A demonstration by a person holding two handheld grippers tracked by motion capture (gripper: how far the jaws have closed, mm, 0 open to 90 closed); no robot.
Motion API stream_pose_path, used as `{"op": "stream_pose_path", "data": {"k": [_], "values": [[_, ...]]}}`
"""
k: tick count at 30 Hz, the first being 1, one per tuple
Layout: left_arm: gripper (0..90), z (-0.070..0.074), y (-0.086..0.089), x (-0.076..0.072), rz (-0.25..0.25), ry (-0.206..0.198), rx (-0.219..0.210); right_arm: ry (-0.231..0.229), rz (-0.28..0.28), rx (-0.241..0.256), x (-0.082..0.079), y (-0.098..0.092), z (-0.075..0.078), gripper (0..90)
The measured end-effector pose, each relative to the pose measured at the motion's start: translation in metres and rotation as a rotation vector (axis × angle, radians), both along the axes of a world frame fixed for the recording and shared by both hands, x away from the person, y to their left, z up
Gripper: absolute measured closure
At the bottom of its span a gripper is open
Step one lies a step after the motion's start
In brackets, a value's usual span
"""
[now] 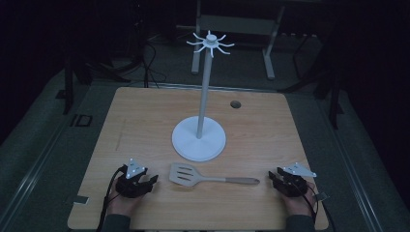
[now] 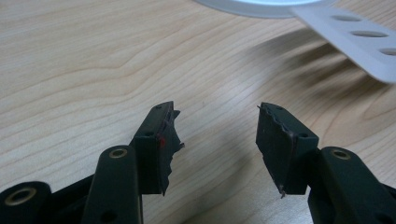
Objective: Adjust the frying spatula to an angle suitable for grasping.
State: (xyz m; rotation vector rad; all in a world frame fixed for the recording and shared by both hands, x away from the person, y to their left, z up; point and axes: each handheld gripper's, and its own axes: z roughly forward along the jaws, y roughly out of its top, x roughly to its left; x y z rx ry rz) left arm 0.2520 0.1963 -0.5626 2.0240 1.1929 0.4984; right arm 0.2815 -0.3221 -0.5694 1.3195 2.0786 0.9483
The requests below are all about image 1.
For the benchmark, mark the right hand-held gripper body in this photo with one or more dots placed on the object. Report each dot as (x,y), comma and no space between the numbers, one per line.
(295,183)

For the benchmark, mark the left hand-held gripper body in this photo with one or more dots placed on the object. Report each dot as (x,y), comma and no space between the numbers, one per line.
(133,169)

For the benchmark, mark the white utensil stand with hooks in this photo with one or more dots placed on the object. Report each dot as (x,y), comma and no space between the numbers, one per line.
(200,109)

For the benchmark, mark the person's right hand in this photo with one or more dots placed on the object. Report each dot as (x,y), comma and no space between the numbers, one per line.
(298,204)

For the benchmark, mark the black floor socket box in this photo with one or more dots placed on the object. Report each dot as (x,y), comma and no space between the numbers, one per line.
(81,120)

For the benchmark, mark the dark round table grommet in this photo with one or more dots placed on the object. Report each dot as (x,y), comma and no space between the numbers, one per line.
(235,104)

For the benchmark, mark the black metal stand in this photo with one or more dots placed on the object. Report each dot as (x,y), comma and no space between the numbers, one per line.
(68,87)

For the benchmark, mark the small metal table bracket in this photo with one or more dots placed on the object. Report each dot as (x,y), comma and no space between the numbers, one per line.
(81,200)
(321,196)

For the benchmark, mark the white metal desk frame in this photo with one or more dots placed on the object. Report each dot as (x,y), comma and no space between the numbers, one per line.
(238,25)

